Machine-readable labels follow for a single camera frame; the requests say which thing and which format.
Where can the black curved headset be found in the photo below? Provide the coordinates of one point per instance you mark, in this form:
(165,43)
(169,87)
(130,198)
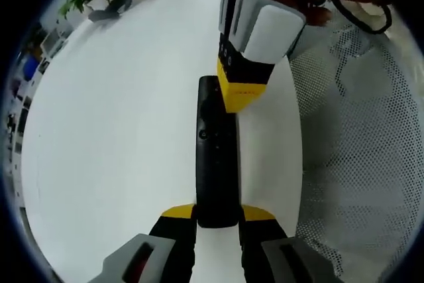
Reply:
(116,8)

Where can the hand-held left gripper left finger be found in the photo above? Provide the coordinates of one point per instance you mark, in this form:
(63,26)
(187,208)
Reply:
(155,250)

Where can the black remote control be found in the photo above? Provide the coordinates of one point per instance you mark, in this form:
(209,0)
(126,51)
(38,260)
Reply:
(217,170)

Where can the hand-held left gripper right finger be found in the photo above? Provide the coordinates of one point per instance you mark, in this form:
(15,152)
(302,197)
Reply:
(265,250)

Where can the blue water barrel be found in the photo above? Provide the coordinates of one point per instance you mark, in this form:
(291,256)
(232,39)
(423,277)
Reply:
(30,67)

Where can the white mesh chair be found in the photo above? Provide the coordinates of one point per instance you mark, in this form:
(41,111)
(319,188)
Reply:
(371,150)

